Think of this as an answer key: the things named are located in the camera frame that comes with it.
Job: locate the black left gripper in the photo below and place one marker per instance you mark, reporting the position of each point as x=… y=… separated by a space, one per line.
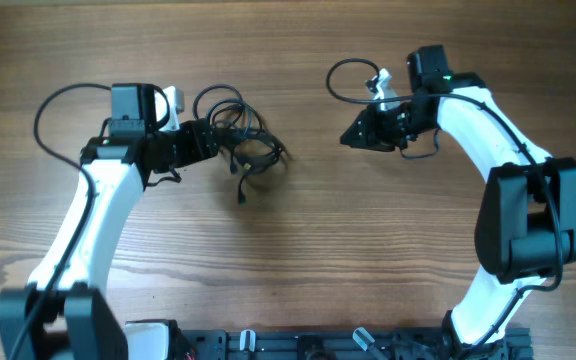
x=209 y=141

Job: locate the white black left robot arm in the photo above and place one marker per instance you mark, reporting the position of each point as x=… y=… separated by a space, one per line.
x=62 y=312

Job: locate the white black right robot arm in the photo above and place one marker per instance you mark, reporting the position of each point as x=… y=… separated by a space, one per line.
x=525 y=232

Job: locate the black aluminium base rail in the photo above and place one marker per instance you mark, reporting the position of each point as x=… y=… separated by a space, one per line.
x=406 y=343

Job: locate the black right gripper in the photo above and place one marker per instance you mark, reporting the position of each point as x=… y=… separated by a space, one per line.
x=381 y=126

